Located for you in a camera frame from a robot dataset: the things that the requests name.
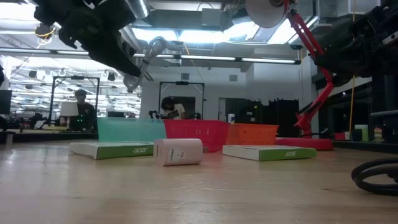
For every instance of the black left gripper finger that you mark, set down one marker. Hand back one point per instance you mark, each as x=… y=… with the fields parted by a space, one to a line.
x=118 y=57

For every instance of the silver ventilation duct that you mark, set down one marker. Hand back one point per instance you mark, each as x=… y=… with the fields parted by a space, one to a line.
x=138 y=7

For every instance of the standing person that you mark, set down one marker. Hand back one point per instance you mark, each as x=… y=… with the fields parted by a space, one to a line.
x=85 y=115

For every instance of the green white acer box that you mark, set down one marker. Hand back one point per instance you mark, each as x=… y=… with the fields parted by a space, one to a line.
x=280 y=154
x=121 y=151

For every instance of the black metal table frame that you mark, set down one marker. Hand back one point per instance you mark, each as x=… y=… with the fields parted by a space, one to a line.
x=391 y=93

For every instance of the background wooden table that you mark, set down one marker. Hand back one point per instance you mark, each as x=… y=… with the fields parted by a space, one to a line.
x=31 y=136

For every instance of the red plastic basket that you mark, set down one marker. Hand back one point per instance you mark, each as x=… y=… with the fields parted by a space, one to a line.
x=196 y=133

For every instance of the long ceiling light bar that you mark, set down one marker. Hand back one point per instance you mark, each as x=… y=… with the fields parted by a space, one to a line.
x=208 y=58

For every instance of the black ceiling dome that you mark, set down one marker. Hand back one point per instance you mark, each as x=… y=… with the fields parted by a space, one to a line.
x=45 y=31

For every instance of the black equipment cabinets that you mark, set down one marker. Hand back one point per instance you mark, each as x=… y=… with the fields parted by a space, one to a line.
x=280 y=113

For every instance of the seated person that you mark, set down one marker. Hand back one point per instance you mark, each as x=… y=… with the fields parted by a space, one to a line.
x=175 y=110

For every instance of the dark monitor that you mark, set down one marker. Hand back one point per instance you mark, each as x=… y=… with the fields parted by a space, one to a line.
x=5 y=102

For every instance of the small yellow figurine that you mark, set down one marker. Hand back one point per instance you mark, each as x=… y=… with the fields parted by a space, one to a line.
x=378 y=134

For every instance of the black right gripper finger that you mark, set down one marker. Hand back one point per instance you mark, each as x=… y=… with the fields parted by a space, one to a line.
x=334 y=57

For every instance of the white lamp shade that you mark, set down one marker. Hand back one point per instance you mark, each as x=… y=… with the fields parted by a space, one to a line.
x=69 y=109

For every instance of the grey ceiling box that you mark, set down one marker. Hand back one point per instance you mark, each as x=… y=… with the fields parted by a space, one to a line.
x=211 y=17

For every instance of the pink white power adapter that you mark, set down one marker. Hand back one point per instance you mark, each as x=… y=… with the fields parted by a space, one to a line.
x=178 y=152

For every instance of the small red box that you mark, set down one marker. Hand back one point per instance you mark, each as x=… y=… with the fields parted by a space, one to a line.
x=339 y=136

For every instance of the orange plastic basket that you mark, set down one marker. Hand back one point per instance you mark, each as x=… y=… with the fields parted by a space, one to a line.
x=252 y=134

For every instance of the teal plastic bin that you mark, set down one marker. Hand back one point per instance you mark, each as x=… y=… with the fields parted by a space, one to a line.
x=130 y=130

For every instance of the white bottle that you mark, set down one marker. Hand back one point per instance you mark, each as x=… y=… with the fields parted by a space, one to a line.
x=231 y=119

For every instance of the grey metal bar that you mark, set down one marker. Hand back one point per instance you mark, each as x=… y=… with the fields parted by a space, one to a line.
x=384 y=113

